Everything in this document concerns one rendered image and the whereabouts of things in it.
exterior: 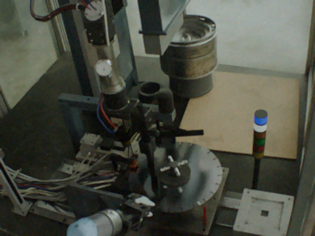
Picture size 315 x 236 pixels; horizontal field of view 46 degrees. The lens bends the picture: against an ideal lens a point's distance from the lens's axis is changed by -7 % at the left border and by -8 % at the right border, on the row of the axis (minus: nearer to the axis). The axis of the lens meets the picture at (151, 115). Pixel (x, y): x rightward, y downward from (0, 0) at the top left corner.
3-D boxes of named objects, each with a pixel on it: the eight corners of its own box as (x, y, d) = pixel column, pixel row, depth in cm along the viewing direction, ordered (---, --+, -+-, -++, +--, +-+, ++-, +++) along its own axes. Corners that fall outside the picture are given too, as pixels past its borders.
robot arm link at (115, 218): (90, 231, 103) (94, 205, 101) (100, 226, 106) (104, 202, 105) (111, 243, 99) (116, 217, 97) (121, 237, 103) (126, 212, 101)
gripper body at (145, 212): (147, 227, 113) (125, 240, 102) (124, 216, 117) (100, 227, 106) (152, 205, 111) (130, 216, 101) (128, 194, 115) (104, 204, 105)
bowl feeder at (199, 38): (225, 73, 214) (223, 16, 191) (212, 108, 193) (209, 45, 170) (172, 67, 225) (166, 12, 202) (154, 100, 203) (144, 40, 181)
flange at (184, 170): (183, 189, 131) (183, 185, 129) (154, 181, 135) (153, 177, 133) (195, 166, 138) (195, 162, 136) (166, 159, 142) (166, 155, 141)
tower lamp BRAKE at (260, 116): (268, 117, 126) (268, 110, 124) (266, 126, 123) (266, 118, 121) (255, 115, 128) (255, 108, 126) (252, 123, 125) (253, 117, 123)
